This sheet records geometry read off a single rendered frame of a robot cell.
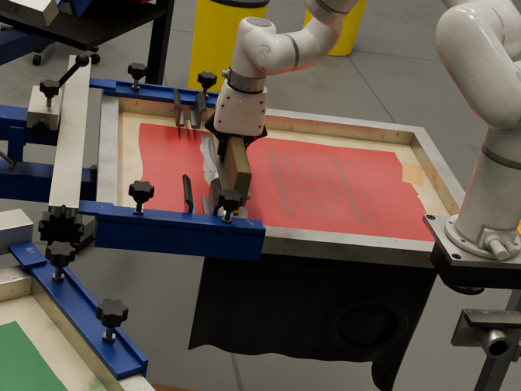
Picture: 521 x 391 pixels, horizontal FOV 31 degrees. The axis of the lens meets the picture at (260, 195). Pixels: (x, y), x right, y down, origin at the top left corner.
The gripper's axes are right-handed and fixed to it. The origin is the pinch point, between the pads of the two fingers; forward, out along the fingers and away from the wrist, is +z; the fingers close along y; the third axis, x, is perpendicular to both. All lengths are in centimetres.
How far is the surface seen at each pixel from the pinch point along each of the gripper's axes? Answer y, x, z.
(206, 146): -3.7, 10.5, 5.3
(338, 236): 18.1, -27.3, 0.7
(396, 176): 39.9, 7.5, 5.2
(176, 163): -10.6, 2.1, 5.7
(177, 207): -11.3, -16.3, 5.2
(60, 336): -31, -58, 4
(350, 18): 121, 348, 85
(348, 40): 124, 349, 100
